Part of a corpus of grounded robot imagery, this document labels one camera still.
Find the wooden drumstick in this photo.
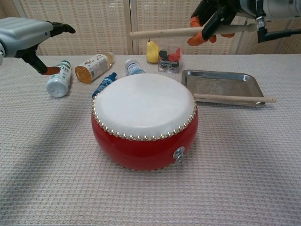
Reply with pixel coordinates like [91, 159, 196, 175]
[193, 93, 277, 104]
[129, 23, 258, 40]

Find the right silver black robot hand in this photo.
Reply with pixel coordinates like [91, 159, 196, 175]
[187, 0, 240, 47]

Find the rectangular stainless steel tray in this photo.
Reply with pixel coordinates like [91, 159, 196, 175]
[181, 70, 267, 106]

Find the yellow toy pear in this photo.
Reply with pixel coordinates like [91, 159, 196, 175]
[146, 39, 160, 64]

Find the beige woven tablecloth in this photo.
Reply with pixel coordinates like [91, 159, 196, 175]
[0, 54, 301, 226]

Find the white green-capped drink bottle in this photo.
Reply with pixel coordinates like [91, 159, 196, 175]
[46, 60, 72, 98]

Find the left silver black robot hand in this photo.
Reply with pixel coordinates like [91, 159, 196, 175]
[0, 17, 76, 76]

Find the red drum with white skin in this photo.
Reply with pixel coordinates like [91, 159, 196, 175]
[91, 73, 197, 171]

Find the clear box of coffee capsules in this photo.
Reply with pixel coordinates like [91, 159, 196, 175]
[157, 47, 184, 73]

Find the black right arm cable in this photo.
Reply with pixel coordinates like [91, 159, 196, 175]
[255, 13, 301, 43]

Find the amber tea bottle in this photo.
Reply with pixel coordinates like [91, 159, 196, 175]
[74, 52, 115, 84]

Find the small blue spray bottle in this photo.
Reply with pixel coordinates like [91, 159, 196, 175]
[91, 72, 118, 98]

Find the clear water bottle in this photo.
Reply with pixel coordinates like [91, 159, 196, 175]
[125, 59, 146, 76]

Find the woven bamboo folding screen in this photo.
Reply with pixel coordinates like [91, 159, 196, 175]
[0, 0, 301, 58]

